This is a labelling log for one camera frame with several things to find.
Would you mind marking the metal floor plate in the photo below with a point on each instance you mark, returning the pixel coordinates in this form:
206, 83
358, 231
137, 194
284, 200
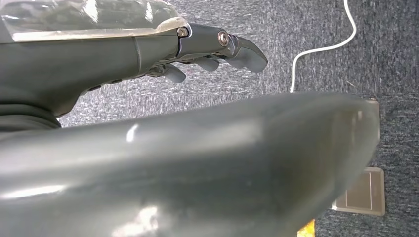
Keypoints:
363, 193

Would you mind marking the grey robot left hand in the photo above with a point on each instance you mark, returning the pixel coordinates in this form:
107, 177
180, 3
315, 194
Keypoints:
163, 170

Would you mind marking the ribbed grey left arm sleeve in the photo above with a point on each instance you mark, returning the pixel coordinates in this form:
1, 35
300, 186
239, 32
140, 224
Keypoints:
23, 114

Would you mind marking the yellow floor tape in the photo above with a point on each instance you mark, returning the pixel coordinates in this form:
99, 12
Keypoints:
307, 230

